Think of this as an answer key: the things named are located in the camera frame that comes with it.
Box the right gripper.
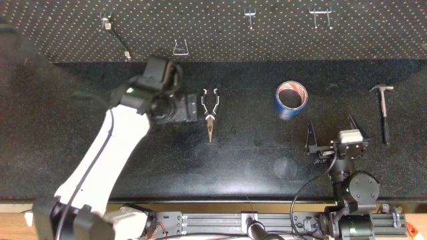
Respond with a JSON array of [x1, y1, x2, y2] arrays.
[[304, 115, 370, 164]]

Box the hammer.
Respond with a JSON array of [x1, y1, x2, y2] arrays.
[[369, 83, 394, 147]]

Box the orange plastic piece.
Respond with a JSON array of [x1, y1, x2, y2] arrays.
[[406, 222, 420, 240]]

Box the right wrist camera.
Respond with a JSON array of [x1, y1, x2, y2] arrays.
[[338, 129, 364, 144]]

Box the roll of blue tape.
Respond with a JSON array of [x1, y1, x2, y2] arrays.
[[274, 80, 309, 117]]

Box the black pegboard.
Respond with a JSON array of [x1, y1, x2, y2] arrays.
[[0, 0, 427, 64]]

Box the mounting rail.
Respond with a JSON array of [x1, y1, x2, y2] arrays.
[[146, 203, 410, 240]]

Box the wrench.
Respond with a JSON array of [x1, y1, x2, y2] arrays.
[[101, 16, 132, 62]]

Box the black and white pliers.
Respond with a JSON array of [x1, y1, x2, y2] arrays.
[[201, 88, 221, 143]]

